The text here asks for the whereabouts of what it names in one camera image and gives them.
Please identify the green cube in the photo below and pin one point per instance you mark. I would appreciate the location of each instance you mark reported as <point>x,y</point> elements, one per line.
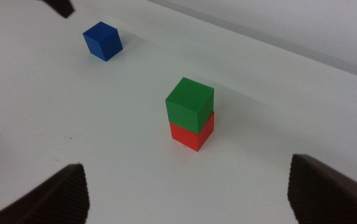
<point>186,104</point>

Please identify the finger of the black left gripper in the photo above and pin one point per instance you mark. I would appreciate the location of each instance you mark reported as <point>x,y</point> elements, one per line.
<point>61,7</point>

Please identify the blue cube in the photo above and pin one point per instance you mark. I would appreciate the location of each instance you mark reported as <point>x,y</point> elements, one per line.
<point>102,40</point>

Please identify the red cube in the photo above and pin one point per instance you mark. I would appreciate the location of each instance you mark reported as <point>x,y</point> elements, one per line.
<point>188,138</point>

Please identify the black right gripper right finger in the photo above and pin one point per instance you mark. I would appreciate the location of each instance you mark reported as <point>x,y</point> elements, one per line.
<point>327,196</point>

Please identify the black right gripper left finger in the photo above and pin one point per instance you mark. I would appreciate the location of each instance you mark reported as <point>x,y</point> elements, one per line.
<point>57,199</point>

